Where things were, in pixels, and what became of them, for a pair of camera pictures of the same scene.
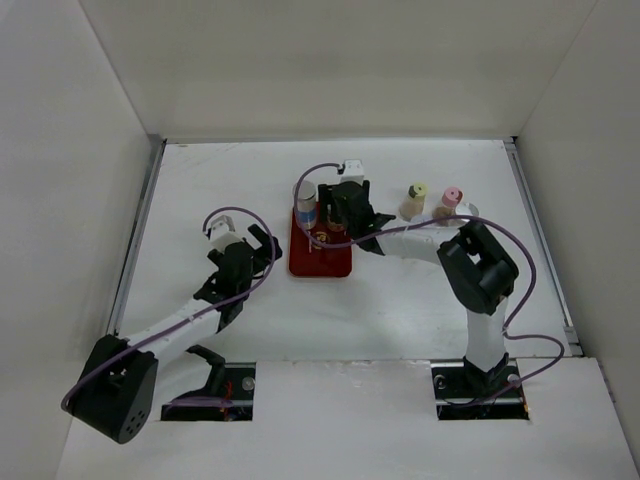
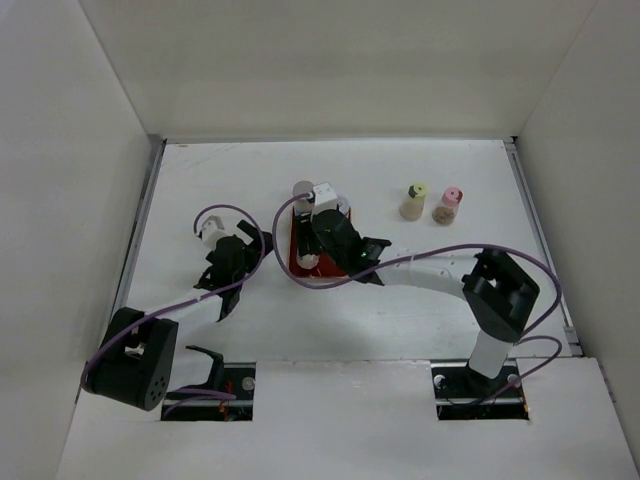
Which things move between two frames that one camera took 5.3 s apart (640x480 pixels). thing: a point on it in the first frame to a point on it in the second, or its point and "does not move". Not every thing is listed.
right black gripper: [323, 190] to [304, 229]
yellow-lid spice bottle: [413, 204] does not move
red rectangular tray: [309, 259] does not move
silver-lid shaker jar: [467, 208] to [308, 261]
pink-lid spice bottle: [451, 196] does not move
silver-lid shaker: [307, 205] does not move
